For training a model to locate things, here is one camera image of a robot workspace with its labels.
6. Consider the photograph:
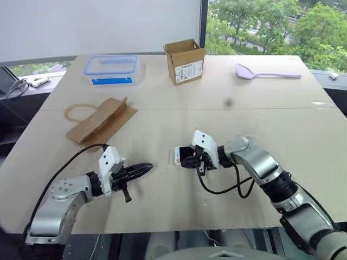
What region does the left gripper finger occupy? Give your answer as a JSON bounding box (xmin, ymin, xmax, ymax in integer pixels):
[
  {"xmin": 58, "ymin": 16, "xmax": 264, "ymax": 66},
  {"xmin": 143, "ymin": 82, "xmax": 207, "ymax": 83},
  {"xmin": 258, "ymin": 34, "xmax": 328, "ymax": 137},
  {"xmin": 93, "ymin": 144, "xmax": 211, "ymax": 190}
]
[
  {"xmin": 130, "ymin": 169, "xmax": 152, "ymax": 181},
  {"xmin": 129, "ymin": 162, "xmax": 154, "ymax": 172}
]

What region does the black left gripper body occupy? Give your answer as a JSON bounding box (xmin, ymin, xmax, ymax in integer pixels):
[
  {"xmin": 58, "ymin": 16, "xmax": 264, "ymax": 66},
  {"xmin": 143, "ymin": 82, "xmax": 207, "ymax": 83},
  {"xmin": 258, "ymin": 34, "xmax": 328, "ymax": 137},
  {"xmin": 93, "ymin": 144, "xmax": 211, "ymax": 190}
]
[{"xmin": 110, "ymin": 165, "xmax": 136, "ymax": 204}]

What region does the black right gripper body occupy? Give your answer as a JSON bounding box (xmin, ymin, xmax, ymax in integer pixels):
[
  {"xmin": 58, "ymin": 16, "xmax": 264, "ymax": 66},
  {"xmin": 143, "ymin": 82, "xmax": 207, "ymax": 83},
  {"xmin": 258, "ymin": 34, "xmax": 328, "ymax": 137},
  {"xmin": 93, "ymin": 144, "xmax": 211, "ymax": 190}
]
[{"xmin": 193, "ymin": 145, "xmax": 215, "ymax": 177}]

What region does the brown paper bag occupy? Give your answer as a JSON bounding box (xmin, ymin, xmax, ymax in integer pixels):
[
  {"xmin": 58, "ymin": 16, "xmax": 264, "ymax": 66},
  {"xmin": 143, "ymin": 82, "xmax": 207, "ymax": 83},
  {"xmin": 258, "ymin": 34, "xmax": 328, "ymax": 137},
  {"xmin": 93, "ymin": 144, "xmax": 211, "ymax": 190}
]
[{"xmin": 63, "ymin": 96, "xmax": 138, "ymax": 145}]

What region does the grey rounded robot body shape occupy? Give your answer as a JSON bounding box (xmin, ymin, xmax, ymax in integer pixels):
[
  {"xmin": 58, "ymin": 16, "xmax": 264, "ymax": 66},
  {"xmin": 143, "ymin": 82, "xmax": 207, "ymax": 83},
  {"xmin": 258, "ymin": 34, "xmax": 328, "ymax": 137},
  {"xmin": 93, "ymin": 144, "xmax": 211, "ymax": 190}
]
[
  {"xmin": 145, "ymin": 231, "xmax": 181, "ymax": 260},
  {"xmin": 218, "ymin": 229, "xmax": 257, "ymax": 254}
]

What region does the open cardboard box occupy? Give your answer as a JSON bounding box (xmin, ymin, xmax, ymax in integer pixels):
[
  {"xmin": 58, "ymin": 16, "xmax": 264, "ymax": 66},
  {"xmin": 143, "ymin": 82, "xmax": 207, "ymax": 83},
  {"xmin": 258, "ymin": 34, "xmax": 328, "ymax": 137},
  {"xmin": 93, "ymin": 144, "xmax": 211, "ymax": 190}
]
[{"xmin": 163, "ymin": 38, "xmax": 206, "ymax": 87}]

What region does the lilac plastic spoon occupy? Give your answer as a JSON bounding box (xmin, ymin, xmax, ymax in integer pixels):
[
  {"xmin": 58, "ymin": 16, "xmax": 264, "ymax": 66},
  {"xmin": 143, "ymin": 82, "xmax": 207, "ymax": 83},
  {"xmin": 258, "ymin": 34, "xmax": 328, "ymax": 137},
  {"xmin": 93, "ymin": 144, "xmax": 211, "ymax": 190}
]
[{"xmin": 235, "ymin": 63, "xmax": 303, "ymax": 81}]

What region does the clear container with blue lid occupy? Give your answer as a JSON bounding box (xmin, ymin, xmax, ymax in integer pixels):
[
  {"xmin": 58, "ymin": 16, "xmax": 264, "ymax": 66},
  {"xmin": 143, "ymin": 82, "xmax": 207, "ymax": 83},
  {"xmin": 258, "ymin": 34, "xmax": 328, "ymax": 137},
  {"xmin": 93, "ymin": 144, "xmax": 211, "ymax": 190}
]
[{"xmin": 82, "ymin": 54, "xmax": 142, "ymax": 88}]

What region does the white power strip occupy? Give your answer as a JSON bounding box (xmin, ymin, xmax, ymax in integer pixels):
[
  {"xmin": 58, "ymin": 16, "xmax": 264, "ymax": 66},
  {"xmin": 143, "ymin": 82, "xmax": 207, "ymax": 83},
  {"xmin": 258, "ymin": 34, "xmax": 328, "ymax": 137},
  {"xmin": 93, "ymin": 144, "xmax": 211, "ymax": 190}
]
[{"xmin": 29, "ymin": 76, "xmax": 50, "ymax": 88}]

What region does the white roller blind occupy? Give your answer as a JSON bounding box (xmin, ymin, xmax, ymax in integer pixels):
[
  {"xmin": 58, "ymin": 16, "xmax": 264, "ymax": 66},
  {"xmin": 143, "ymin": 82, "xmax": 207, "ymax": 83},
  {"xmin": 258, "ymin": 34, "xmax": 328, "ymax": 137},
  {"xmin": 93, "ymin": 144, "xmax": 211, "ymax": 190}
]
[{"xmin": 0, "ymin": 0, "xmax": 203, "ymax": 63}]

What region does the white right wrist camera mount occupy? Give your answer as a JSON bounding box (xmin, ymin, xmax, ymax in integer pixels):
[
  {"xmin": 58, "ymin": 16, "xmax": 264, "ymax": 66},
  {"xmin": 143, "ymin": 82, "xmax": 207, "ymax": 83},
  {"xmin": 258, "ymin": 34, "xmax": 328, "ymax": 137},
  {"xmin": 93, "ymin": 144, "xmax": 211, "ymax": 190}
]
[{"xmin": 190, "ymin": 129, "xmax": 220, "ymax": 171}]

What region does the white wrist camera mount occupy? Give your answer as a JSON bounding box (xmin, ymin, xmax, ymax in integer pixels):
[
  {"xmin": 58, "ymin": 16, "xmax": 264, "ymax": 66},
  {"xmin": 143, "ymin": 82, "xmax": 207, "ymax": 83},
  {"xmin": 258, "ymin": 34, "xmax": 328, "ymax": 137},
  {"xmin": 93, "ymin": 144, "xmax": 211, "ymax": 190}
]
[
  {"xmin": 190, "ymin": 129, "xmax": 220, "ymax": 171},
  {"xmin": 98, "ymin": 146, "xmax": 126, "ymax": 197}
]

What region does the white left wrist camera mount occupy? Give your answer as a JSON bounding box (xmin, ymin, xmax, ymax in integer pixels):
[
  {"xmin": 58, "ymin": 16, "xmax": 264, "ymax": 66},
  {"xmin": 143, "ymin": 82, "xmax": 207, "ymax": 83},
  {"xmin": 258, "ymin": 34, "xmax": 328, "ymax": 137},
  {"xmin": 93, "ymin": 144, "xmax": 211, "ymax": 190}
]
[{"xmin": 98, "ymin": 146, "xmax": 126, "ymax": 197}]

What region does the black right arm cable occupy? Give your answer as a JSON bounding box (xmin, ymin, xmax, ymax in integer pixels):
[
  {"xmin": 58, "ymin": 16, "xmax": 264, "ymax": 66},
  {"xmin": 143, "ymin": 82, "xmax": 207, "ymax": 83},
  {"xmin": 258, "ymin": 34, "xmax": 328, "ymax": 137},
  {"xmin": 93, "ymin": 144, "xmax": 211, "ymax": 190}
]
[{"xmin": 196, "ymin": 161, "xmax": 256, "ymax": 200}]

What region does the dark window frame post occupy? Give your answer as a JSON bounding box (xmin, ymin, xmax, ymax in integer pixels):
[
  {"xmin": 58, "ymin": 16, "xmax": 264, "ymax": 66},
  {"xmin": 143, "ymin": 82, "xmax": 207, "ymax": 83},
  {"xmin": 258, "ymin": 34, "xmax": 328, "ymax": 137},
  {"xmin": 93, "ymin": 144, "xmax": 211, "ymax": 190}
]
[{"xmin": 200, "ymin": 0, "xmax": 209, "ymax": 50}]

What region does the grey cable bundle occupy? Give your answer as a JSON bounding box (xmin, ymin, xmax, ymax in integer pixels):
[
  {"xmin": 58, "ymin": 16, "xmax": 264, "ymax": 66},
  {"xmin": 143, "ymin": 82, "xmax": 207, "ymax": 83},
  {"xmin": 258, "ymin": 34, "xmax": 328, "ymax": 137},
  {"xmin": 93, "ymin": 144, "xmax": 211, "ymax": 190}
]
[{"xmin": 5, "ymin": 77, "xmax": 30, "ymax": 100}]

